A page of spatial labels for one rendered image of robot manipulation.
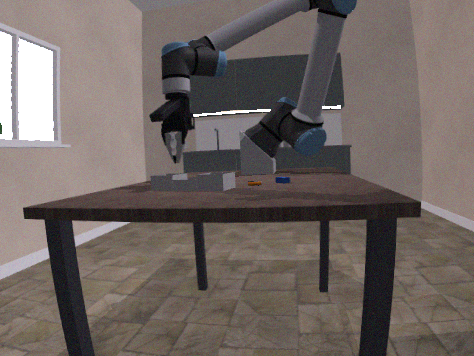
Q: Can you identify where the blue 9v battery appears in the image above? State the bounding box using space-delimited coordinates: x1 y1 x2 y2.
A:
275 177 290 183

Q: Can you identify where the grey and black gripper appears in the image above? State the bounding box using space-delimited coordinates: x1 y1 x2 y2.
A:
161 92 195 164

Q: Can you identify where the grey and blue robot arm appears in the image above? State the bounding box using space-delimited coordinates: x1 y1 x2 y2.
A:
161 0 357 158

